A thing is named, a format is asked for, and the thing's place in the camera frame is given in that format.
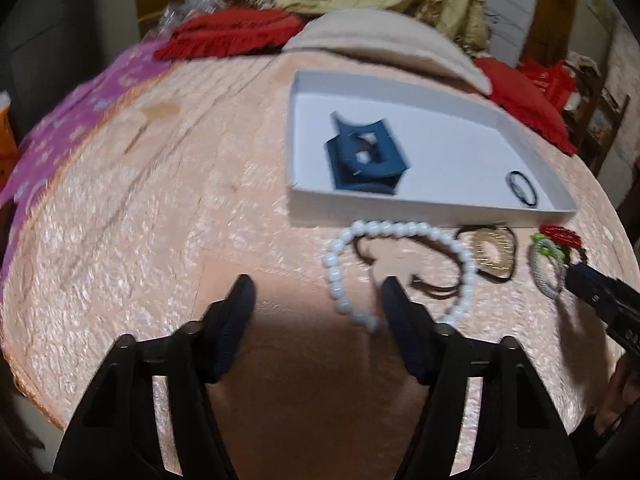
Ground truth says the green bead bracelet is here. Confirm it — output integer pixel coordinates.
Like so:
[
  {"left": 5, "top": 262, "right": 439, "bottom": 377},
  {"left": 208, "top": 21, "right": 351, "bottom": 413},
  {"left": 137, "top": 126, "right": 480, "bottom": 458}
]
[{"left": 531, "top": 232, "right": 566, "bottom": 261}]

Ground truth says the red ruffled pillow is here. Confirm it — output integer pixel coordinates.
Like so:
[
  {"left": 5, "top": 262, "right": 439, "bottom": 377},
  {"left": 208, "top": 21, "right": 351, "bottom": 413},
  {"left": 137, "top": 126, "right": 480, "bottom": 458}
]
[
  {"left": 472, "top": 57, "right": 578, "bottom": 156},
  {"left": 152, "top": 10, "right": 306, "bottom": 61}
]

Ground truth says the red bead bracelet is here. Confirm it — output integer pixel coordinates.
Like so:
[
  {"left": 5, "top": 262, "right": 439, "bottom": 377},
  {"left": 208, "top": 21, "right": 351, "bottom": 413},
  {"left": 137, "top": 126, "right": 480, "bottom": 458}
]
[{"left": 540, "top": 225, "right": 585, "bottom": 252}]

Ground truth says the white bead bracelet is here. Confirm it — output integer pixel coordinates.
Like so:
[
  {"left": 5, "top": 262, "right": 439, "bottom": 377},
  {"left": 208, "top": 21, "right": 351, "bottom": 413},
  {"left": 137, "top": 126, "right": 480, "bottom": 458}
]
[{"left": 325, "top": 220, "right": 476, "bottom": 332}]

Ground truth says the blue hair claw clip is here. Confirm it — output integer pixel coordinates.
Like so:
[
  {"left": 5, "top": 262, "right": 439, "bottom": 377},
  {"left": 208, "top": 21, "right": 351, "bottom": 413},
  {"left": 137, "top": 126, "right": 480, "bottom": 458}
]
[{"left": 324, "top": 112, "right": 412, "bottom": 195}]

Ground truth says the wooden shelf rack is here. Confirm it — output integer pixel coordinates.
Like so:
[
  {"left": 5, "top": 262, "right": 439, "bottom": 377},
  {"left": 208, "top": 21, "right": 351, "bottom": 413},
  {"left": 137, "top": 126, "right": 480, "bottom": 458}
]
[{"left": 560, "top": 60, "right": 631, "bottom": 176}]

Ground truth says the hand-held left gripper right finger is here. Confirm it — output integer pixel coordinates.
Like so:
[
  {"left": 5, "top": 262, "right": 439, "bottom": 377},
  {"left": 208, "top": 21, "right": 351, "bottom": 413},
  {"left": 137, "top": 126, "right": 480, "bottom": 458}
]
[{"left": 382, "top": 276, "right": 581, "bottom": 480}]

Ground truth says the clear plastic bag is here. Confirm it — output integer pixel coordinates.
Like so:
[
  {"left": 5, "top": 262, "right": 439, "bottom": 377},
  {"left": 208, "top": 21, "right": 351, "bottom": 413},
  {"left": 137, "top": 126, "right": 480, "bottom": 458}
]
[{"left": 157, "top": 2, "right": 226, "bottom": 36}]

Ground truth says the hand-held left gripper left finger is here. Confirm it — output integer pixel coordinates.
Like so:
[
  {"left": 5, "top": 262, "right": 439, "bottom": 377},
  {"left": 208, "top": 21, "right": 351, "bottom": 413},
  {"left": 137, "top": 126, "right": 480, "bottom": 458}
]
[{"left": 52, "top": 274, "right": 258, "bottom": 480}]

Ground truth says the white cardboard box tray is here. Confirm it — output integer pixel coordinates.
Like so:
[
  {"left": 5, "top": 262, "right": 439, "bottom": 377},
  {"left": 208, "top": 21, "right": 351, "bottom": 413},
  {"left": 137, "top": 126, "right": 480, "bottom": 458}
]
[{"left": 289, "top": 69, "right": 578, "bottom": 226}]

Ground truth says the thin black hair tie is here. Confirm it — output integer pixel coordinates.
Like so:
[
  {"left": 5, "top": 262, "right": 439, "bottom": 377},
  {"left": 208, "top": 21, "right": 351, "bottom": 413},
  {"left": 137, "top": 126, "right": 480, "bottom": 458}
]
[{"left": 505, "top": 171, "right": 538, "bottom": 208}]

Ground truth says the purple patterned cloth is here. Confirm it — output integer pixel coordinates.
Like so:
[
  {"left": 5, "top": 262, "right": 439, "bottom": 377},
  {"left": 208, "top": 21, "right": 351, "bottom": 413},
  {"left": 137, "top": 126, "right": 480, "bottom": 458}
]
[{"left": 0, "top": 42, "right": 176, "bottom": 281}]

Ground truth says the silver braided hair tie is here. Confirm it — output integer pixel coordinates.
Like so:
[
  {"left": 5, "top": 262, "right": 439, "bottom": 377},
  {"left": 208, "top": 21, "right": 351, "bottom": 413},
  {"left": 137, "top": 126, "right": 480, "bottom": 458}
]
[{"left": 529, "top": 247, "right": 573, "bottom": 302}]

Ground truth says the beige tape patch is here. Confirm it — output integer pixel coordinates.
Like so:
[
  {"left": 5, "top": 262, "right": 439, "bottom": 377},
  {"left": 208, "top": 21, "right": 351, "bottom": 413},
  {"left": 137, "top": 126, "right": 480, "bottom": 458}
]
[{"left": 142, "top": 102, "right": 178, "bottom": 121}]

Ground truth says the red shopping bag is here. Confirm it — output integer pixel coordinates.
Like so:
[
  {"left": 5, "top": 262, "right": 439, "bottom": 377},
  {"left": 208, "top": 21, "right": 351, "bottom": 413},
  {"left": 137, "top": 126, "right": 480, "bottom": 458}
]
[{"left": 520, "top": 57, "right": 576, "bottom": 111}]

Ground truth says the beige pillow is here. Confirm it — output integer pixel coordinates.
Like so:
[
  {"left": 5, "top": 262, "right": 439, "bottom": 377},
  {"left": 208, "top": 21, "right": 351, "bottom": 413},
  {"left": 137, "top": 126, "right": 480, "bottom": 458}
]
[{"left": 282, "top": 8, "right": 493, "bottom": 96}]

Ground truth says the dark hair tie beige charm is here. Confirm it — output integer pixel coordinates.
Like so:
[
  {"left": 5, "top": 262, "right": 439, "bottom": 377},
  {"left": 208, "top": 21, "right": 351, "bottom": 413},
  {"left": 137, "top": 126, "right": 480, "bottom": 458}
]
[{"left": 352, "top": 225, "right": 518, "bottom": 303}]

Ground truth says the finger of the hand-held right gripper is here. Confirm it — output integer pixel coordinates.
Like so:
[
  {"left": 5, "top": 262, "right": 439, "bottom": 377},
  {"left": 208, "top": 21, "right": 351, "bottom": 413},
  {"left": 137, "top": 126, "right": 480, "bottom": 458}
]
[{"left": 565, "top": 262, "right": 640, "bottom": 353}]

